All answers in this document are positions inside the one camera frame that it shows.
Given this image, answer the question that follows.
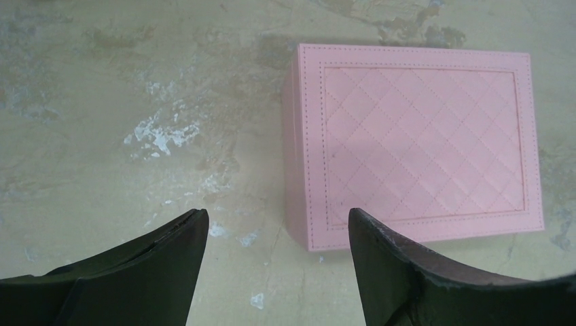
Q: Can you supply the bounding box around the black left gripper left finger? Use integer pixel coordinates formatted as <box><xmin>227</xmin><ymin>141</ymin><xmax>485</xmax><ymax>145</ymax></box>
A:
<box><xmin>1</xmin><ymin>209</ymin><xmax>209</xmax><ymax>325</ymax></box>

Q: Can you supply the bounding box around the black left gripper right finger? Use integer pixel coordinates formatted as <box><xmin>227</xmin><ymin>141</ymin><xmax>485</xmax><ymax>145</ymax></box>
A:
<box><xmin>348</xmin><ymin>208</ymin><xmax>575</xmax><ymax>326</ymax></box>

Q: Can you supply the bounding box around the pink jewelry box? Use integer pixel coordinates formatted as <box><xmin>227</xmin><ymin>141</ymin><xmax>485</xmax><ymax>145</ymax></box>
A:
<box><xmin>282</xmin><ymin>43</ymin><xmax>545</xmax><ymax>251</ymax></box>

